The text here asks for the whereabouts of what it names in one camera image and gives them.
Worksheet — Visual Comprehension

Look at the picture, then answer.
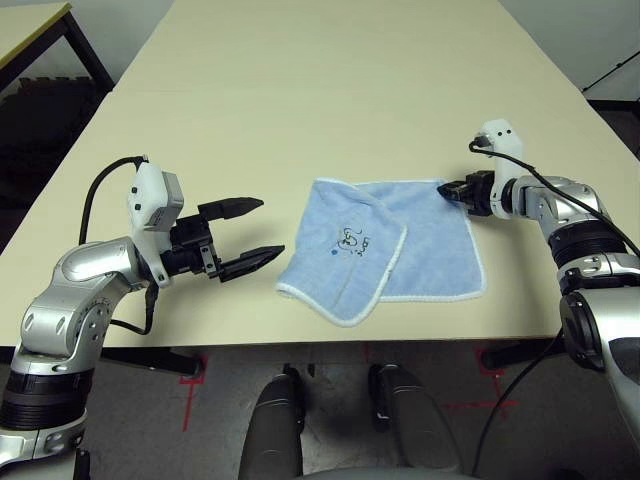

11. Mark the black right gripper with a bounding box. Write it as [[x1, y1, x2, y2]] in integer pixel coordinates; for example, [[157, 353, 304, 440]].
[[437, 170, 497, 218]]

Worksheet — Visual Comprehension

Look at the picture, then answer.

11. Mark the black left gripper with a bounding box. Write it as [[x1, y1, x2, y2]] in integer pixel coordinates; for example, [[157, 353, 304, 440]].
[[159, 197, 286, 282]]

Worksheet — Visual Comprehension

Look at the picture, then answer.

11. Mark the light blue towel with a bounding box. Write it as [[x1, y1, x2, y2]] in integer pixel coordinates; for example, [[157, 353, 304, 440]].
[[275, 177, 488, 329]]

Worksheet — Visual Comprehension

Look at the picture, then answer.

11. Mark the black table base foot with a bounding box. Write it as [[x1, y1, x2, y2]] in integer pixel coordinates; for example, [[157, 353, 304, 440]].
[[482, 337, 569, 371], [99, 347, 207, 377]]

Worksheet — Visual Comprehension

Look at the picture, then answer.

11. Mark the red floor tape mark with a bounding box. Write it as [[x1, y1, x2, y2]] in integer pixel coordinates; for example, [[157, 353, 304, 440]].
[[178, 354, 209, 434]]

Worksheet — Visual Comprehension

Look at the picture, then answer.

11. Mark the grey robot left leg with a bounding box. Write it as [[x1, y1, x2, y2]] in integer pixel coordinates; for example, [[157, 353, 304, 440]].
[[238, 367, 307, 480]]

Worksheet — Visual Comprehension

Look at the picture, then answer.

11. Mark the grey robot leg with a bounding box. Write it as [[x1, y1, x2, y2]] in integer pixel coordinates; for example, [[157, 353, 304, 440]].
[[238, 367, 307, 480], [368, 363, 464, 474]]

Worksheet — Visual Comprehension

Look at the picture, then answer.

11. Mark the black tripod stand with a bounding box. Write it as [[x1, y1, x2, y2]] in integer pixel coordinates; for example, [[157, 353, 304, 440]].
[[579, 47, 640, 96]]

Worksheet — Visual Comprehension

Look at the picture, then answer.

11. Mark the red floor tape cross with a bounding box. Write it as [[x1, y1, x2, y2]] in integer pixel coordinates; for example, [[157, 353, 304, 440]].
[[442, 347, 521, 416]]

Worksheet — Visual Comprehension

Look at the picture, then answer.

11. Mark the black foam floor mat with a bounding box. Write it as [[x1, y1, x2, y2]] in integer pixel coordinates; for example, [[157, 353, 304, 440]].
[[0, 74, 114, 211]]

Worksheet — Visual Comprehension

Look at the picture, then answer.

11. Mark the grey robot right leg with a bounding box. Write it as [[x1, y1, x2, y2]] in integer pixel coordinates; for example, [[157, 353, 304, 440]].
[[368, 363, 464, 474]]

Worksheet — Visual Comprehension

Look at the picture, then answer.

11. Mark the black framed side table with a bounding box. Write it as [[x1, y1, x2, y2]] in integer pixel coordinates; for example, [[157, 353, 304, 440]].
[[0, 1, 115, 94]]

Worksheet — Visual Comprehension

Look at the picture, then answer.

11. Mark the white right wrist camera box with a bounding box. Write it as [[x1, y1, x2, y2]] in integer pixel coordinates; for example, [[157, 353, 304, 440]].
[[472, 118, 525, 219]]

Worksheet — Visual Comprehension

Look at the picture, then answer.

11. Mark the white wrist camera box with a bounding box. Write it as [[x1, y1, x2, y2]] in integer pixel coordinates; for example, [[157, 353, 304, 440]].
[[472, 118, 525, 219], [127, 158, 185, 289]]

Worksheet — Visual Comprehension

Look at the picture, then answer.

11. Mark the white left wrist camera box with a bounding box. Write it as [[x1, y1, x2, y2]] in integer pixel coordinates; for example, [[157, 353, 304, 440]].
[[127, 158, 185, 289]]

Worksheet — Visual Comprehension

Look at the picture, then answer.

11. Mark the black left wrist camera cable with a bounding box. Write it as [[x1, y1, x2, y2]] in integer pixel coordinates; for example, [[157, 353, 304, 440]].
[[79, 156, 160, 336]]

